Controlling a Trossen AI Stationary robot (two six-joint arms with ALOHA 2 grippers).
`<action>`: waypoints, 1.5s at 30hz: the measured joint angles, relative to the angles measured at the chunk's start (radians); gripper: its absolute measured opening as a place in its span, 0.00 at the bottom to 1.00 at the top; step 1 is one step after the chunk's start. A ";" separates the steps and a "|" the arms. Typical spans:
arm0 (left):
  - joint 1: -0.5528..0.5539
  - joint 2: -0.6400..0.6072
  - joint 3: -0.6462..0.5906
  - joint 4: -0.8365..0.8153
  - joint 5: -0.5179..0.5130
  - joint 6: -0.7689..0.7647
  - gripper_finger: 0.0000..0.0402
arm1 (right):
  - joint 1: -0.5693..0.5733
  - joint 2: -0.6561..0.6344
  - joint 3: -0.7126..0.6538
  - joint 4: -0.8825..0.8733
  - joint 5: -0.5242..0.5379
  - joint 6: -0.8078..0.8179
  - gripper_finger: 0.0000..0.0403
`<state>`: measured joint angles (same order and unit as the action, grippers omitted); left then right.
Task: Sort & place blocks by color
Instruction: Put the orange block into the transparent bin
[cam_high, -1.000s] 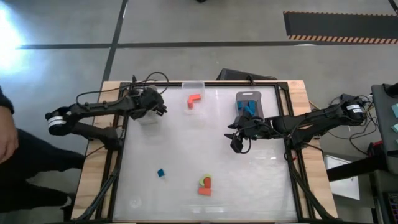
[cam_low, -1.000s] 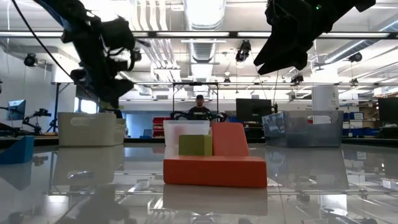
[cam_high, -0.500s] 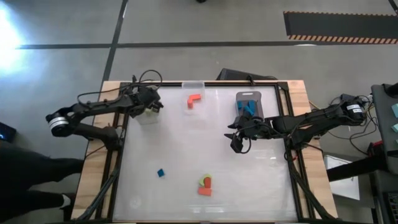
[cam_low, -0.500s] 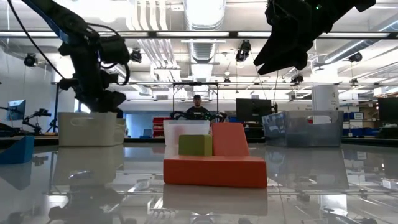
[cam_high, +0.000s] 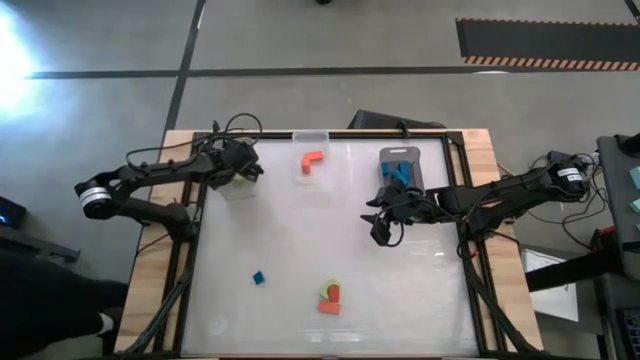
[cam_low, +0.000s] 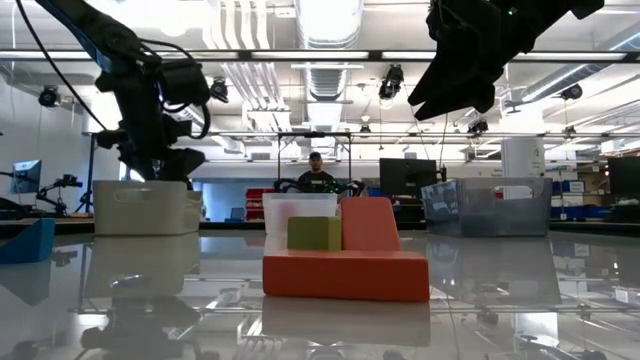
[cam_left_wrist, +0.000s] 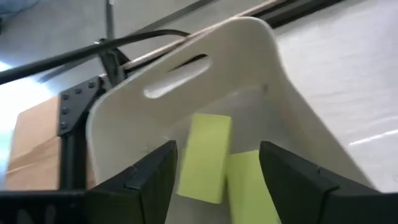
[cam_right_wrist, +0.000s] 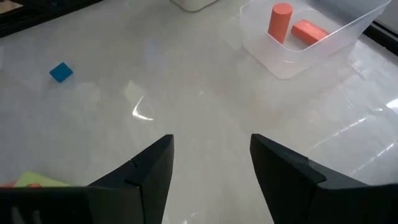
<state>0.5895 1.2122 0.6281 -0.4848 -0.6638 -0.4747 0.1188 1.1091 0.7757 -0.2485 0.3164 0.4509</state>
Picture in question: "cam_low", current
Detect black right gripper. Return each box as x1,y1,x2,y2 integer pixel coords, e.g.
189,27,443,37
407,0,576,122

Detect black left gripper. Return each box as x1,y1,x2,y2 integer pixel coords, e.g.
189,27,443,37
94,64,207,182

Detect blue angular block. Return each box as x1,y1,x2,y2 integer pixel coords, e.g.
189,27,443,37
0,217,57,265

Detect orange slanted block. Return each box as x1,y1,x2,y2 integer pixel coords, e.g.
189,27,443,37
339,196,403,252

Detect green cube block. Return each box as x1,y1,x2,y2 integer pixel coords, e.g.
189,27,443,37
286,215,343,252

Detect white opaque bin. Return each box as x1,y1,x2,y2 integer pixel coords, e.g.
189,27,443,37
92,179,203,237

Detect black overhead light bar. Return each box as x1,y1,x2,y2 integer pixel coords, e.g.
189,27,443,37
0,48,640,64

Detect white column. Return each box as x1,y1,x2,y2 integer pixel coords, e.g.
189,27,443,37
500,135,547,179

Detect red storage shelf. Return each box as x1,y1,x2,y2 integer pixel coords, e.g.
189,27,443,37
244,187,276,222

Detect black monitor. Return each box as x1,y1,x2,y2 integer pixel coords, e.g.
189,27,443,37
607,155,640,202
378,157,448,205

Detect grey transparent bin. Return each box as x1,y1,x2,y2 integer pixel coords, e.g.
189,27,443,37
420,176,553,238

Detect small tilted monitor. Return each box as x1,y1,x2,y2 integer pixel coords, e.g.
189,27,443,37
9,159,43,196

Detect translucent white bin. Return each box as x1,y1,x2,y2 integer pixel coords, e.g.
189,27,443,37
261,192,340,237

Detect background robot arms pair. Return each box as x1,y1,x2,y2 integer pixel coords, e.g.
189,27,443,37
273,178,367,198

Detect person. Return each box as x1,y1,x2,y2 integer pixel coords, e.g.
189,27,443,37
297,151,335,194

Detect blue storage bins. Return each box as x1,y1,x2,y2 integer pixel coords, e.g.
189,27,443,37
551,179,612,220

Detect long flat orange block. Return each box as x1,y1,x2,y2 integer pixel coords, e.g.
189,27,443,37
262,249,431,303

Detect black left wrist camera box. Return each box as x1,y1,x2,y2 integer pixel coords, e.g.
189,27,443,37
158,58,212,107

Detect silver slanted duct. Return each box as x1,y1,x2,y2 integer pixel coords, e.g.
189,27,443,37
519,22,640,104

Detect silver ceiling duct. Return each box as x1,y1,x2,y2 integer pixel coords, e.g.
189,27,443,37
293,0,365,102

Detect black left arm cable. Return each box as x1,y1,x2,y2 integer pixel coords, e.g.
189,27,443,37
13,0,110,132

